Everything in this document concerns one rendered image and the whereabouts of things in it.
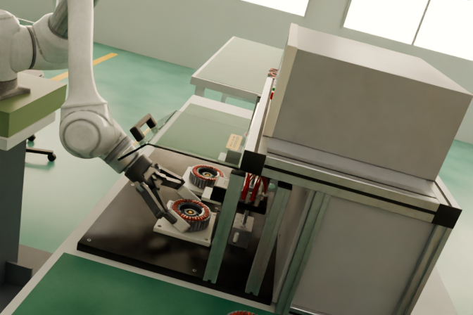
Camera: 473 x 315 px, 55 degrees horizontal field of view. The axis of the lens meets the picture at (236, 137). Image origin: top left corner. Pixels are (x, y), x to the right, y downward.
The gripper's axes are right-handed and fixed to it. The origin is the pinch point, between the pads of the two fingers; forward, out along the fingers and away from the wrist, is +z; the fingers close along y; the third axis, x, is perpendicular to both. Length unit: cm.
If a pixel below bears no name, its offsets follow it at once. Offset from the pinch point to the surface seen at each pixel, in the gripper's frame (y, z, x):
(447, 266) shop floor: 152, 171, -5
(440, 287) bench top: 7, 66, -32
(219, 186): -2.8, -0.5, -13.3
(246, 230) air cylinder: -3.8, 12.8, -9.6
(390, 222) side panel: -21, 25, -42
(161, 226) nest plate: -6.4, -3.8, 4.6
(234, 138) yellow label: -4.8, -7.0, -26.3
